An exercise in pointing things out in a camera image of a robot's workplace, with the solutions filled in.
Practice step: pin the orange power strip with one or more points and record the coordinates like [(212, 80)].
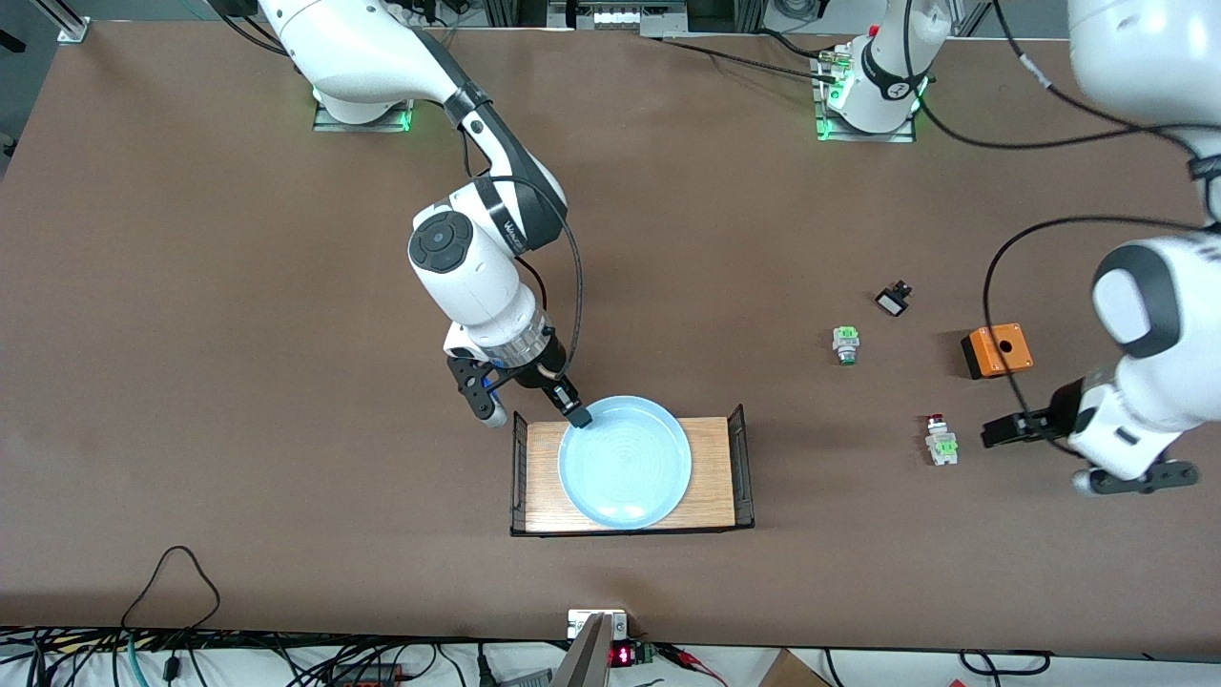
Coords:
[(367, 679)]

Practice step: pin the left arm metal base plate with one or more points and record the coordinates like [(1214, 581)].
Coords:
[(830, 134)]

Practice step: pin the green push button switch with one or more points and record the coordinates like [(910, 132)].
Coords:
[(845, 343)]

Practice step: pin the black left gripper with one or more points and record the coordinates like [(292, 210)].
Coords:
[(1057, 415)]

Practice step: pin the orange button enclosure box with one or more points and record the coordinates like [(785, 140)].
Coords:
[(1002, 348)]

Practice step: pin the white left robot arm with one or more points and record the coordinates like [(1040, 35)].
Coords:
[(1173, 382)]

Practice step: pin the red digit display board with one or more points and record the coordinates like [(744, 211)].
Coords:
[(622, 656)]

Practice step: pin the grey box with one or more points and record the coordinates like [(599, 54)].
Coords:
[(525, 679)]

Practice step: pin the silver corner bracket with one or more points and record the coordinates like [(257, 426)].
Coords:
[(72, 27)]

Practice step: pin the white metal bracket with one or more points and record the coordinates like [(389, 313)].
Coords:
[(575, 622)]

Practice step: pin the brown cardboard piece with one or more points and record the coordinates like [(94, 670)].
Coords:
[(792, 673)]

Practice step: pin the grey aluminium profile bar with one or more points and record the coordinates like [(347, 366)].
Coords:
[(584, 658)]

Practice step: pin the black switch with white face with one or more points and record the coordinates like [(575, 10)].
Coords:
[(893, 303)]

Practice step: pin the light blue round plate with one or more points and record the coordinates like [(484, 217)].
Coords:
[(625, 468)]

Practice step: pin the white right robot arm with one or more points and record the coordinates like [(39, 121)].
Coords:
[(467, 277)]

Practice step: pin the aluminium frame with lights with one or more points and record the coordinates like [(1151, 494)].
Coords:
[(615, 17)]

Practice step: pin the red push button switch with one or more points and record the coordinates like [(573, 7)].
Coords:
[(942, 447)]

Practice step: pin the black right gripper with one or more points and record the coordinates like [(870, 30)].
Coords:
[(550, 374)]

